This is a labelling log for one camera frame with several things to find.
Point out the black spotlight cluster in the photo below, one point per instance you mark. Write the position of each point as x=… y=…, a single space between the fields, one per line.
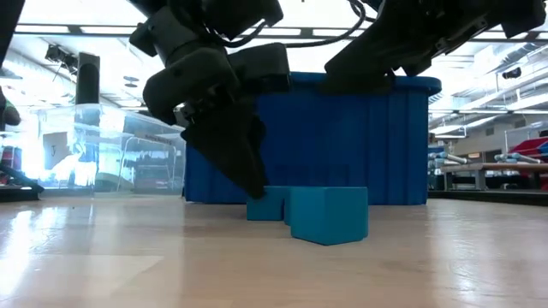
x=60 y=55

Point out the white container label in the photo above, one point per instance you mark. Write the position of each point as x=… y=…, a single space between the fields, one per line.
x=158 y=138

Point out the pale blue robot arm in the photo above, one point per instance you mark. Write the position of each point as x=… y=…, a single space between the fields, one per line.
x=518 y=158
x=445 y=157

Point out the wooden workbench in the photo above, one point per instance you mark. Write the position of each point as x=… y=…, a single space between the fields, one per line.
x=492 y=167

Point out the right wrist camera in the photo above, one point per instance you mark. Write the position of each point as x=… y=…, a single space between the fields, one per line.
x=524 y=17

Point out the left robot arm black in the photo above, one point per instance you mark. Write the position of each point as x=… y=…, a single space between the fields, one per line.
x=8 y=21

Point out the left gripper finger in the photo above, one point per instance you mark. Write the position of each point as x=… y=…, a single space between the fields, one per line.
x=265 y=68
x=231 y=145

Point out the red storage bin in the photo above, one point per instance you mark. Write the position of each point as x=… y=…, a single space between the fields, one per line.
x=531 y=146

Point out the white metal rack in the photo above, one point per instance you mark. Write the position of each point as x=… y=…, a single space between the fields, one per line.
x=514 y=132

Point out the clear plastic container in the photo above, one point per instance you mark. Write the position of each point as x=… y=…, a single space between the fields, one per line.
x=107 y=149

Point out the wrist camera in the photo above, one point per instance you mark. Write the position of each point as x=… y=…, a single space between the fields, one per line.
x=244 y=15
x=524 y=17

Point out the small black ceiling device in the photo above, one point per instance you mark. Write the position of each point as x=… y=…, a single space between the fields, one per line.
x=511 y=72

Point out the dark round ceiling fixture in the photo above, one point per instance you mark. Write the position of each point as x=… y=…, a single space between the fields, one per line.
x=130 y=79

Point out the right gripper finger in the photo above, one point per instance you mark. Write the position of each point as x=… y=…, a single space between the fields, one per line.
x=364 y=68

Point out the blue plastic bin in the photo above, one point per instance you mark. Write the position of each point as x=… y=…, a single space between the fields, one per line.
x=342 y=141

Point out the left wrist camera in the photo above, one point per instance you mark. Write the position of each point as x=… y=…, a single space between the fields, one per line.
x=244 y=15

